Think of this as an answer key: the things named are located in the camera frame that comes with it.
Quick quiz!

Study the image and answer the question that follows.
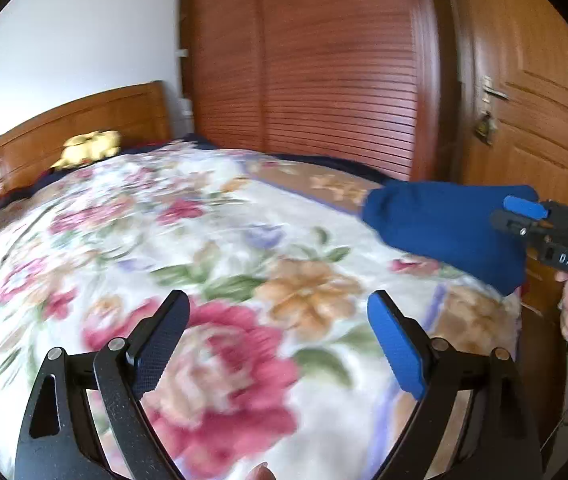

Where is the floral quilt bedspread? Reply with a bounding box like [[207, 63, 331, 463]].
[[0, 142, 520, 479]]

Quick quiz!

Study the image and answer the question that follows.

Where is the navy blue suit jacket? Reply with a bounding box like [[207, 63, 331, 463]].
[[361, 180, 538, 296]]

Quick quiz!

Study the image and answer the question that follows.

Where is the person's left hand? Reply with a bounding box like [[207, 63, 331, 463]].
[[246, 463, 275, 480]]

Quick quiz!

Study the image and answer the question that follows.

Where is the louvered wooden wardrobe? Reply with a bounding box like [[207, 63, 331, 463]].
[[180, 0, 441, 181]]

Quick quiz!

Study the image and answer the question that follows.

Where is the wooden bed headboard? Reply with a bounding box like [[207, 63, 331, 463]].
[[0, 80, 172, 195]]

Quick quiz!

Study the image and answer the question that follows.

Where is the yellow plush toy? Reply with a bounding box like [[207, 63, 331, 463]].
[[51, 130, 120, 170]]

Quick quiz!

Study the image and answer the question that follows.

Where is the wooden room door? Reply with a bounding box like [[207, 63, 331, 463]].
[[443, 0, 568, 321]]

